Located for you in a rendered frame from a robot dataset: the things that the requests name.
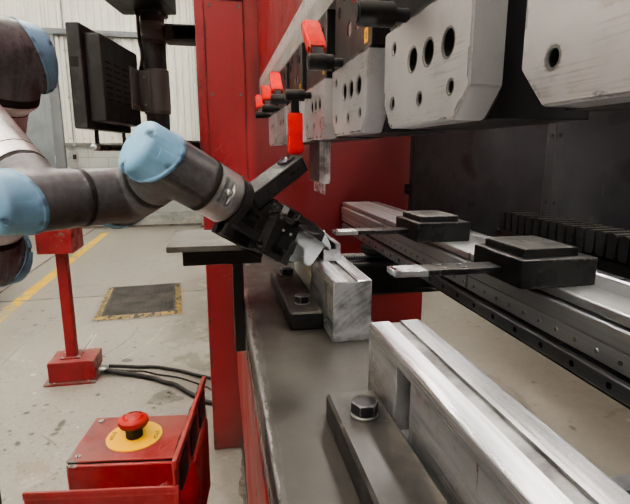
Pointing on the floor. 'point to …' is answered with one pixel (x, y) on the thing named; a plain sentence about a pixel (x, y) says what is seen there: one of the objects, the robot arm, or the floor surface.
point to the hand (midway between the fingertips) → (325, 241)
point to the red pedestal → (46, 243)
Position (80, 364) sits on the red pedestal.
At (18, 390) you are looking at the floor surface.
